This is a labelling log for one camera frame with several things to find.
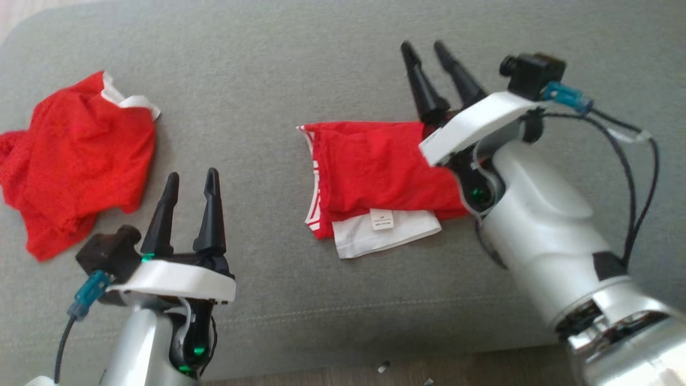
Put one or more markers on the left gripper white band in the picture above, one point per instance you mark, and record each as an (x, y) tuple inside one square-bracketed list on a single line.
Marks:
[(171, 279)]

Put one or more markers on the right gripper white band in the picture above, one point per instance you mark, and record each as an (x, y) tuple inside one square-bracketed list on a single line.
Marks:
[(477, 126)]

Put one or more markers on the red jersey with white sleeves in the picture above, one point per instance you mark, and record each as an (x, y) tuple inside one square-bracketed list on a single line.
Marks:
[(375, 166)]

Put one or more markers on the red shorts with white stripe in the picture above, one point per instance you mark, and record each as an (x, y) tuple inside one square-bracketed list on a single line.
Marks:
[(80, 161)]

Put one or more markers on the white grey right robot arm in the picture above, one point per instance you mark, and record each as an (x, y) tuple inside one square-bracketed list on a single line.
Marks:
[(546, 230)]

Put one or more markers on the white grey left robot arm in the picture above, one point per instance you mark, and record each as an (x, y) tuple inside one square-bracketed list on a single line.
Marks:
[(139, 348)]

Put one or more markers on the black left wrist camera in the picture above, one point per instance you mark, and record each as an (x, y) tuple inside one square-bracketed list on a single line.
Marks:
[(107, 254)]

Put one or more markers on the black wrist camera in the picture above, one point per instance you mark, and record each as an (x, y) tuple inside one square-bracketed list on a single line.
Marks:
[(107, 254), (533, 72)]

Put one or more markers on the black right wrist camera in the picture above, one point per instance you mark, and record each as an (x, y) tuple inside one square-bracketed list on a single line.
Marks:
[(533, 72)]

